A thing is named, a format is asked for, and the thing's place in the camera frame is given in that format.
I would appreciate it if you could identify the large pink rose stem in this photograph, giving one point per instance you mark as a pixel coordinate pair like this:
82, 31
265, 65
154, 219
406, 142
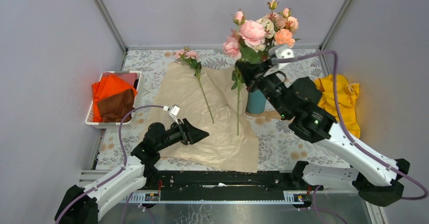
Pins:
239, 46

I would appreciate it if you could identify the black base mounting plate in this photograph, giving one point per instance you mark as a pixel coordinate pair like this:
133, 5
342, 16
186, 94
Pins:
227, 186

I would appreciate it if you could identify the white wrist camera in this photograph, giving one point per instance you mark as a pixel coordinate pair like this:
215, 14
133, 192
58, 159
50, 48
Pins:
173, 112
278, 57

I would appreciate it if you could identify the peach rose stem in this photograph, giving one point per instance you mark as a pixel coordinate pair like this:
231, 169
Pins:
272, 15

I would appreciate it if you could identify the aluminium frame rail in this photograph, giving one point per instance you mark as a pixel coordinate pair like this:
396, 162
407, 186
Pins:
111, 25

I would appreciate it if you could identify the teal cylindrical vase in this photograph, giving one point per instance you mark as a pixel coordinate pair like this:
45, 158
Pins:
256, 103

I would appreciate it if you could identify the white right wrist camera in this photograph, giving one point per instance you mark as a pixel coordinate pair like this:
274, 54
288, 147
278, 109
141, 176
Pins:
278, 57

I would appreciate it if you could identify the peach kraft wrapping paper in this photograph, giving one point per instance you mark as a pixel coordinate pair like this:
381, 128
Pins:
210, 104

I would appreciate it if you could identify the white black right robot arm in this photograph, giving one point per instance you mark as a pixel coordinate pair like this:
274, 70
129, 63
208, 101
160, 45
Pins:
376, 183

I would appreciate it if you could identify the pink bud rose stem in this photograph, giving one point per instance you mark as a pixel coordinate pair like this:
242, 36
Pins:
287, 26

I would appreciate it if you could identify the brown paper ribbon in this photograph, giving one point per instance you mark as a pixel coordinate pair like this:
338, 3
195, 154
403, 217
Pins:
267, 114

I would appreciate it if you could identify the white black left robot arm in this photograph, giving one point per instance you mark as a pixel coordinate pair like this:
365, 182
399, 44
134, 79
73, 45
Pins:
90, 203

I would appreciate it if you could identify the yellow crumpled cloth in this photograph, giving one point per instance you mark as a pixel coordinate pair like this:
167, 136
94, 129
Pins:
347, 94

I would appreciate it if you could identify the brown cloth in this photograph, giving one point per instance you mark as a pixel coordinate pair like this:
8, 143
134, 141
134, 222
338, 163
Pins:
114, 108

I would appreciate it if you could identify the cream rose stem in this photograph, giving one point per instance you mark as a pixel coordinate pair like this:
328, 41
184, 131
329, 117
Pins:
269, 28

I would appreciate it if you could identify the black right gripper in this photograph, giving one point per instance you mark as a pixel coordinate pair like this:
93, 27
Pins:
251, 70

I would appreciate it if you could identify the pink cloth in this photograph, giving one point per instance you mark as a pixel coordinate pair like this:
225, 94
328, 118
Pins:
130, 78

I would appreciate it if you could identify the floral patterned table mat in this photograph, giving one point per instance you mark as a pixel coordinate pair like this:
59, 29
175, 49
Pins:
279, 148

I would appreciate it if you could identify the orange cloth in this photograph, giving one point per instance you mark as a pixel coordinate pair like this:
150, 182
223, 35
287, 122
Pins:
106, 87

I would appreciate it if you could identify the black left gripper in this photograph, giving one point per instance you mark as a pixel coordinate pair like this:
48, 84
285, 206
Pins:
189, 134

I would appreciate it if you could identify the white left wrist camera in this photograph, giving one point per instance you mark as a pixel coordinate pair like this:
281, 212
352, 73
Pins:
173, 112

